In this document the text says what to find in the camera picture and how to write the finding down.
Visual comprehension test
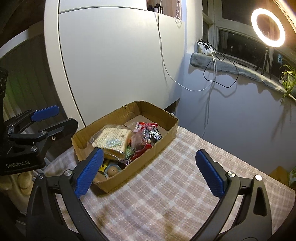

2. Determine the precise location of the packaged sliced bread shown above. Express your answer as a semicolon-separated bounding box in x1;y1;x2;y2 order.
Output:
89;125;133;161

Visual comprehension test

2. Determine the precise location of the egg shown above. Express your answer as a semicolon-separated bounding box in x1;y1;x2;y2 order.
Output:
104;164;122;179

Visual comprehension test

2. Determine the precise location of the red date snack packet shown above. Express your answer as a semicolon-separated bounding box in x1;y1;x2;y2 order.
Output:
125;121;158;164

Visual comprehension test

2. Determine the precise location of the yellow snack packet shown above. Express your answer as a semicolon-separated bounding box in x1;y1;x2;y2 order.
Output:
98;159;110;173

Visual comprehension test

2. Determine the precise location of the green box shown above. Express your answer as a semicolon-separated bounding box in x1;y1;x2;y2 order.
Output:
288;167;296;186

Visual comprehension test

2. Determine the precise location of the brown cardboard box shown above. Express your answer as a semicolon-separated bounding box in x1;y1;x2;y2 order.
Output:
72;100;179;193

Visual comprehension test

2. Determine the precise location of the white cabinet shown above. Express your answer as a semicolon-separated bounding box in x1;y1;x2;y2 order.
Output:
43;0;204;128

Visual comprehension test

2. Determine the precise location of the plaid beige tablecloth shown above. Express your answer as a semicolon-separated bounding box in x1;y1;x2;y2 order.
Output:
43;126;296;241

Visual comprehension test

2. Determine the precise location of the black-white snack packet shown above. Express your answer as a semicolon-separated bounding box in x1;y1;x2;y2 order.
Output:
149;128;162;143

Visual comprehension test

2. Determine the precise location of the green potted plant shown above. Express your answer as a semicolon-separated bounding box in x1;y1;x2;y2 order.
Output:
280;64;295;101

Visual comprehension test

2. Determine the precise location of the white power strip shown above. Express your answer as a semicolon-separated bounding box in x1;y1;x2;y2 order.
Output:
197;41;214;56

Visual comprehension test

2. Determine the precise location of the grey windowsill mat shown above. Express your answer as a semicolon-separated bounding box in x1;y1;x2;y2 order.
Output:
190;53;285;94

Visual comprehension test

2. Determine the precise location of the white cable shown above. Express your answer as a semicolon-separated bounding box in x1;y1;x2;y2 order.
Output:
153;9;218;138

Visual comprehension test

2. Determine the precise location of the black cable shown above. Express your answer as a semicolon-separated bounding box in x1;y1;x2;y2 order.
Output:
197;39;249;88

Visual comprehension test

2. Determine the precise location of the ring light tripod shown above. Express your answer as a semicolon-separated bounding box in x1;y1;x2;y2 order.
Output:
255;46;272;79

